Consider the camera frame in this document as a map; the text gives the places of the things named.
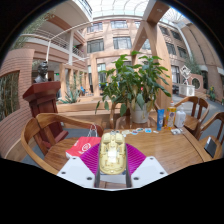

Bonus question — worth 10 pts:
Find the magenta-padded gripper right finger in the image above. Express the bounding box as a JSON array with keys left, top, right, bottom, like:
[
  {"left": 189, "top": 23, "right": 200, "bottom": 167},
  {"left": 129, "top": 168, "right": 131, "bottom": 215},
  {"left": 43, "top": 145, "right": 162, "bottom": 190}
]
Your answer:
[{"left": 124, "top": 143, "right": 169, "bottom": 189}]

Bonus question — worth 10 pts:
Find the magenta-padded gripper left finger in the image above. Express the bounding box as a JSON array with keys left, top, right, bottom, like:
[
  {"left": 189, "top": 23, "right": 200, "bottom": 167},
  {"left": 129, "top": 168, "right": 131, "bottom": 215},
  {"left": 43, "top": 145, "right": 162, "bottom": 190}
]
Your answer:
[{"left": 56, "top": 142, "right": 101, "bottom": 189}]

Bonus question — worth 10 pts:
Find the yellow computer mouse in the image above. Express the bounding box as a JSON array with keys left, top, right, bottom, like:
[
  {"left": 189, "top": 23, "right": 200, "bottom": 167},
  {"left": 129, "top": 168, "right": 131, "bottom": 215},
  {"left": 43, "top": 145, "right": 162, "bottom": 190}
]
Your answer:
[{"left": 98, "top": 132, "right": 128, "bottom": 176}]

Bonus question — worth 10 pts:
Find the red paper bag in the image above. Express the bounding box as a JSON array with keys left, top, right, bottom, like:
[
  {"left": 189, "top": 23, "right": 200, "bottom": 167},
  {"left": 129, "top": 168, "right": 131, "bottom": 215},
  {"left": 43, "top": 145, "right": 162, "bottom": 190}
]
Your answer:
[{"left": 65, "top": 123, "right": 102, "bottom": 160}]

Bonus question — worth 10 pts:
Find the small white packet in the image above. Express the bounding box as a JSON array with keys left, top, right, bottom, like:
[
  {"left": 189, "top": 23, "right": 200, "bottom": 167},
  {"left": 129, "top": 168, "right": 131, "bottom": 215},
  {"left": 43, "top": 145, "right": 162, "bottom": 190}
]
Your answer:
[{"left": 170, "top": 128, "right": 184, "bottom": 136}]

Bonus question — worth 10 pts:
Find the blue tube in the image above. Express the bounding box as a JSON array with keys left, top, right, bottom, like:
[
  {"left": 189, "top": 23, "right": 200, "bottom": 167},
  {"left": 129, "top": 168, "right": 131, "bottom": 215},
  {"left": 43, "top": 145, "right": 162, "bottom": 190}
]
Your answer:
[{"left": 156, "top": 108, "right": 165, "bottom": 132}]

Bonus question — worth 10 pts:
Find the yellow bottle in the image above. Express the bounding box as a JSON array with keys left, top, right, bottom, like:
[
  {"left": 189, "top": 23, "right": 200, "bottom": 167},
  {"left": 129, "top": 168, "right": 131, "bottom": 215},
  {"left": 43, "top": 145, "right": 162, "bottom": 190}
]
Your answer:
[{"left": 165, "top": 100, "right": 177, "bottom": 131}]

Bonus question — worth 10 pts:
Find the wooden armchair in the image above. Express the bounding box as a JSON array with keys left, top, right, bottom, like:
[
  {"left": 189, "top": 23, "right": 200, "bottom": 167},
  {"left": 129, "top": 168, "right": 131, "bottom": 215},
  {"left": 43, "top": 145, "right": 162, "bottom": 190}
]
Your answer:
[
  {"left": 109, "top": 101, "right": 163, "bottom": 131},
  {"left": 20, "top": 112, "right": 104, "bottom": 174},
  {"left": 173, "top": 95, "right": 210, "bottom": 138},
  {"left": 198, "top": 111, "right": 224, "bottom": 160}
]

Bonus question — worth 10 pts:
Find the clear white pump bottle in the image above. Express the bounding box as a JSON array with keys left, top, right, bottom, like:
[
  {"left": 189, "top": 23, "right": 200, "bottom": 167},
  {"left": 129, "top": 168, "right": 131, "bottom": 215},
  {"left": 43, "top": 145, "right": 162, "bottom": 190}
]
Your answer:
[{"left": 174, "top": 103, "right": 187, "bottom": 129}]

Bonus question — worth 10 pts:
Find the black rectangular device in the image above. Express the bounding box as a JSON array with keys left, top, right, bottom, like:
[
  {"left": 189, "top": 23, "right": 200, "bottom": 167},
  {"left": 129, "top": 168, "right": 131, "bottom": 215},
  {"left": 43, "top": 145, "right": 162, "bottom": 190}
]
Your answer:
[{"left": 203, "top": 136, "right": 218, "bottom": 159}]

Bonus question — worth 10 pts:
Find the spiky green agave plant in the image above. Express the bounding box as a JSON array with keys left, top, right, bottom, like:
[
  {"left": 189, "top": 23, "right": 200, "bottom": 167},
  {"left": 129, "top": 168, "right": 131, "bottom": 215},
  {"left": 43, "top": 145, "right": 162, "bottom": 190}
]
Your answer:
[{"left": 58, "top": 87, "right": 81, "bottom": 105}]

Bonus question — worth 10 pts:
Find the white sculpture on plinth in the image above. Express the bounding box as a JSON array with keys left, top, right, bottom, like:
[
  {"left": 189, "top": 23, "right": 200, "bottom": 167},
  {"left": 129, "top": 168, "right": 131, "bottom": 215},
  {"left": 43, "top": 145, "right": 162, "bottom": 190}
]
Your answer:
[{"left": 178, "top": 64, "right": 196, "bottom": 98}]

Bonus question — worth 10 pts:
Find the green plant in white pot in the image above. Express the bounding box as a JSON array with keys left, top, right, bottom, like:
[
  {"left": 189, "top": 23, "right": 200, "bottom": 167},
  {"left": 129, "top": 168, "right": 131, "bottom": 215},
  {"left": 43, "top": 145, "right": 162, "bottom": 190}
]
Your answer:
[{"left": 94, "top": 50, "right": 173, "bottom": 124}]

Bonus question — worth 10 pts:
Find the dark bronze bust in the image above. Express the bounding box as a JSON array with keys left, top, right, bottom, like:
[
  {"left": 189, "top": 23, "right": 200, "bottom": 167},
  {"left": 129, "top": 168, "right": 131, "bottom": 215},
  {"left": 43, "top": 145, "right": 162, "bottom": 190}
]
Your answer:
[{"left": 33, "top": 60, "right": 50, "bottom": 84}]

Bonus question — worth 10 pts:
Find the dark red wooden pedestal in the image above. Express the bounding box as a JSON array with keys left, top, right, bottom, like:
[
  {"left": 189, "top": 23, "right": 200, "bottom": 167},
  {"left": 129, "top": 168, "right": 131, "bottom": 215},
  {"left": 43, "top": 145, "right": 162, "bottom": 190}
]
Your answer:
[{"left": 22, "top": 80, "right": 69, "bottom": 148}]

